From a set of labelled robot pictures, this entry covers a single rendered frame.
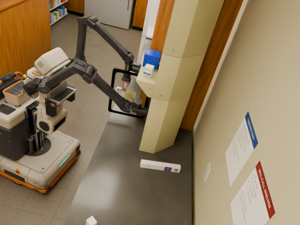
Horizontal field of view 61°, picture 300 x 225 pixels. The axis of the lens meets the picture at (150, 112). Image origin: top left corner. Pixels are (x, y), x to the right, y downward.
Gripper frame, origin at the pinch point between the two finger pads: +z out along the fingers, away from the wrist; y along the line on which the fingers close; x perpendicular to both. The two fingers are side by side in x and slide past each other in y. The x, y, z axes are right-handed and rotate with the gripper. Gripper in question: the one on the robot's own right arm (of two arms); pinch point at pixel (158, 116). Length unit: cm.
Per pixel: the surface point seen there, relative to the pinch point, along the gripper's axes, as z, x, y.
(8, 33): -198, 52, 147
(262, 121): 29, -60, -67
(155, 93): -9.3, -26.8, -15.4
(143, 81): -18.2, -31.8, -15.1
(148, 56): -19.6, -39.8, 3.3
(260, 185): 30, -48, -88
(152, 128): -2.5, 0.8, -15.0
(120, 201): -10, 25, -59
